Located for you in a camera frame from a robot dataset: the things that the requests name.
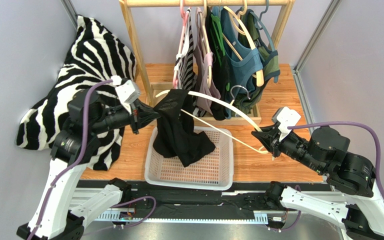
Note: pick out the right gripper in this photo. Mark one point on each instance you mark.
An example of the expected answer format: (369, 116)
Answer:
(275, 142)

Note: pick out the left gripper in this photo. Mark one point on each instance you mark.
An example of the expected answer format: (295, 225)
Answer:
(141, 115)

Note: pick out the black tank top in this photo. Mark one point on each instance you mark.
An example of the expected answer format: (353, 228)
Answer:
(175, 130)

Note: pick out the pink hanger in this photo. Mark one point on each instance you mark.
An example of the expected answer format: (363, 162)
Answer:
(183, 15)

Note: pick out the cream hanger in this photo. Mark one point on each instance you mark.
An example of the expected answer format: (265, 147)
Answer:
(211, 111)

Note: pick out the striped tank top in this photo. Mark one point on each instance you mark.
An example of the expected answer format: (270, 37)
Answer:
(187, 78)

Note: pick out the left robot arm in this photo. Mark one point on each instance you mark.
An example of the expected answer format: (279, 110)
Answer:
(72, 150)

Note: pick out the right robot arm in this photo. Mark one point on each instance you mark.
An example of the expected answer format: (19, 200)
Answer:
(327, 153)

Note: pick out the mauve tank top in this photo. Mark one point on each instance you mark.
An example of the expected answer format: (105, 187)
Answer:
(201, 81)

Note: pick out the blue tank top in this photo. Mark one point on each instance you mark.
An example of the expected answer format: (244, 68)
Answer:
(232, 90)

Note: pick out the white plastic basket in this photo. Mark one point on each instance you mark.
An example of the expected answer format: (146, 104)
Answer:
(213, 172)

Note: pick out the zebra print blanket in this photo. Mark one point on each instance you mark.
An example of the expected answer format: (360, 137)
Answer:
(95, 56)

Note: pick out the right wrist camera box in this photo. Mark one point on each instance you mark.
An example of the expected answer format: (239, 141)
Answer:
(285, 117)

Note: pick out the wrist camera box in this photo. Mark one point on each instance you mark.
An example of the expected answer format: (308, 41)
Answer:
(285, 117)
(126, 90)

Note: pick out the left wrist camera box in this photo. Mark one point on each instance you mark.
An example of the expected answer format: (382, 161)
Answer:
(126, 90)

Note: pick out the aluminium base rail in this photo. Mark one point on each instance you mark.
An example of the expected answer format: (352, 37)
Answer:
(202, 204)

